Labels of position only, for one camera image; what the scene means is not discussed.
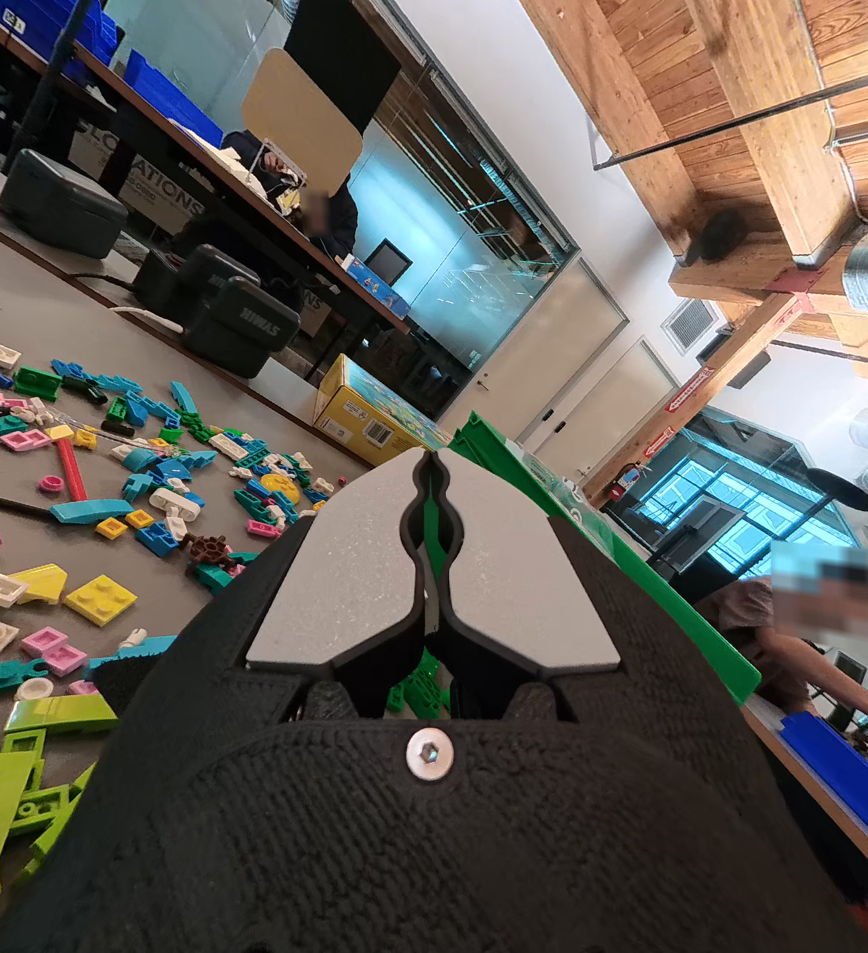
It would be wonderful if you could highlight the wooden post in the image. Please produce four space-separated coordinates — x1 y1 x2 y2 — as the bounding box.
583 292 808 509

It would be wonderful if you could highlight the cardboard box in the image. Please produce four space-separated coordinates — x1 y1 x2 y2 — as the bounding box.
67 118 205 237

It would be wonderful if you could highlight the large window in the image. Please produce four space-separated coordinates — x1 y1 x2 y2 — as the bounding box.
626 415 861 583

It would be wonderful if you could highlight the wooden board stand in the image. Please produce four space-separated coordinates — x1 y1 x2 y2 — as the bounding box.
239 47 365 214

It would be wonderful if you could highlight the pile of mixed small lego pieces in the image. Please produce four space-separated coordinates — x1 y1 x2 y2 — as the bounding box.
0 328 349 593

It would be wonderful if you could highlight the blue plastic bin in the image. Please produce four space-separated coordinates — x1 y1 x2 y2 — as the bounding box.
121 47 226 150
778 709 868 851

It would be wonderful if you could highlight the stack of blue bins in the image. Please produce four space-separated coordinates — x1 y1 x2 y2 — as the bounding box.
0 0 124 84

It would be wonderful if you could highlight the wooden desk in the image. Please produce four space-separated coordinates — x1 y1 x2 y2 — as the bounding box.
741 702 868 903
67 43 414 375

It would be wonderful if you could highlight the clear plastic bag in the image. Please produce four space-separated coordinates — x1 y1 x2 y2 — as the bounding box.
549 473 617 555

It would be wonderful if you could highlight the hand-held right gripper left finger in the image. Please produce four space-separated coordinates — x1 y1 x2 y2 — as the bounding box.
245 447 435 718

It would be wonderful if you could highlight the wall air vent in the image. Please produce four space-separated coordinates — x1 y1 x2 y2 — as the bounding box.
659 296 723 356

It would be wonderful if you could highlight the pile of lime lego pieces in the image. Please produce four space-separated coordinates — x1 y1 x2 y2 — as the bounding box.
0 692 120 937

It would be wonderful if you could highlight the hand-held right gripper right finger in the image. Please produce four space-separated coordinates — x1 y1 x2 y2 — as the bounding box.
426 447 624 718

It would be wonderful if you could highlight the small black monitor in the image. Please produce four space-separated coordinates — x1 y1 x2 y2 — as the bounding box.
361 237 415 287

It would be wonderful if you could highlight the black ceiling speaker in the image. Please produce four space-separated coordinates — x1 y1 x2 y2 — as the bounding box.
681 207 752 267

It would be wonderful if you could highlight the pile of green lego pieces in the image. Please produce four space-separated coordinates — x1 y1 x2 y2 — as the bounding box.
385 648 455 721

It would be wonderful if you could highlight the blue lego box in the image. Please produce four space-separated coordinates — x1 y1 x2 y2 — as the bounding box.
341 253 412 321

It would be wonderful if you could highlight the pile of pink lego pieces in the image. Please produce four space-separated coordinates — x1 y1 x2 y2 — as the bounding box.
19 627 101 698

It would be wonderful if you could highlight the white door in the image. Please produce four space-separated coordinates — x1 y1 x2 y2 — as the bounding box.
529 337 682 479
437 255 630 442

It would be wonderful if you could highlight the black light stand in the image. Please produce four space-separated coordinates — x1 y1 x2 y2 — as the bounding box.
0 0 101 177

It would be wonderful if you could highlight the yellow lego box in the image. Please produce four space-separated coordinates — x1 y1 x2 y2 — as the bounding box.
312 353 455 470

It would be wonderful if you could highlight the black ceiling rod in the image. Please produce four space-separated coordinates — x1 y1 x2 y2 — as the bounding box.
590 62 868 174

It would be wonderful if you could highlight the green plastic bin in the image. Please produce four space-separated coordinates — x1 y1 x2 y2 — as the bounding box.
449 411 764 706

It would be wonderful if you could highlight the green lego plate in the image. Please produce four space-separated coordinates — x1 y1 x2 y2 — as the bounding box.
420 495 456 589

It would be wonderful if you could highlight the red fire extinguisher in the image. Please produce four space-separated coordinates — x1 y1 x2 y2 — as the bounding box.
605 460 652 503

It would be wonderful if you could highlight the white cable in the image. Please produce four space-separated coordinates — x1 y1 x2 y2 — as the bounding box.
110 306 185 335

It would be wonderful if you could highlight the black panel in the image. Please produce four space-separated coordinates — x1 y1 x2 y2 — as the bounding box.
282 0 403 136

